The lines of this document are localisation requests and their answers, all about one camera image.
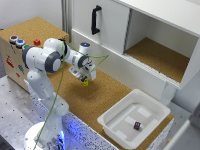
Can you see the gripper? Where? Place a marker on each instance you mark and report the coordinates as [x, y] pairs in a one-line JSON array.
[[89, 72]]

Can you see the yellow block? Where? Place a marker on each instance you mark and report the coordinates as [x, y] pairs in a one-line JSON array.
[[86, 82]]

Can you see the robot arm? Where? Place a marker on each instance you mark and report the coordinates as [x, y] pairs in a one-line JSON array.
[[40, 83]]

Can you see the purple block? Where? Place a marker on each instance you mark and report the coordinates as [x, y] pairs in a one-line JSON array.
[[136, 125]]

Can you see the white sliding door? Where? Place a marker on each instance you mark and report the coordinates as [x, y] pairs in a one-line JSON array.
[[110, 23]]

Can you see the white plastic box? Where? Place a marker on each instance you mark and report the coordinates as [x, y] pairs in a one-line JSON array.
[[116, 123]]

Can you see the green button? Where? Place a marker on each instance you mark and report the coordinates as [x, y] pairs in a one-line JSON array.
[[25, 47]]

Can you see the blue button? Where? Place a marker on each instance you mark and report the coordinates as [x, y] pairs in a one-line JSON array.
[[20, 42]]

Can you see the red button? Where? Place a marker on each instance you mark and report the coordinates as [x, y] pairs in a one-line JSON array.
[[13, 38]]

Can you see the white cabinet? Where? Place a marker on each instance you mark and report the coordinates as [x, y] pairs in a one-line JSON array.
[[166, 20]]

